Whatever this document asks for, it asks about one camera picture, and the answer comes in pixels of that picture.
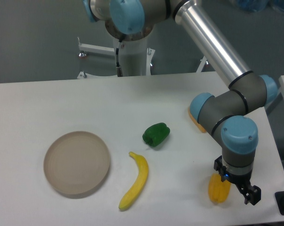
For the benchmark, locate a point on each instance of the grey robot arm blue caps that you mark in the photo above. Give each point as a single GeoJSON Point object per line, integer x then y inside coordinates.
{"type": "Point", "coordinates": [224, 117]}

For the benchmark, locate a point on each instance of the yellow banana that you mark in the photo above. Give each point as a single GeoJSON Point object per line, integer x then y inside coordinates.
{"type": "Point", "coordinates": [135, 190]}

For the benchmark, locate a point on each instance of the green bell pepper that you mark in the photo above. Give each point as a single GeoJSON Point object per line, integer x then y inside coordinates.
{"type": "Point", "coordinates": [156, 134]}

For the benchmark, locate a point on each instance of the blue plastic bag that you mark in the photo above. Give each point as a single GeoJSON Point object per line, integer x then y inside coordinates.
{"type": "Point", "coordinates": [259, 5]}

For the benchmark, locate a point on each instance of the yellow bell pepper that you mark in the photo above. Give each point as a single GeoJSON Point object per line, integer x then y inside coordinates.
{"type": "Point", "coordinates": [218, 191]}

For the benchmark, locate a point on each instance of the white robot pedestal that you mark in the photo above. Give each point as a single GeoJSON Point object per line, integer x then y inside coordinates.
{"type": "Point", "coordinates": [164, 48]}

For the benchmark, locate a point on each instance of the beige round plate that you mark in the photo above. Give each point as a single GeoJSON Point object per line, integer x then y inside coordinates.
{"type": "Point", "coordinates": [77, 164]}

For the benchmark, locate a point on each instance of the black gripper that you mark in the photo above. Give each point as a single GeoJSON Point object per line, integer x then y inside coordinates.
{"type": "Point", "coordinates": [240, 176]}

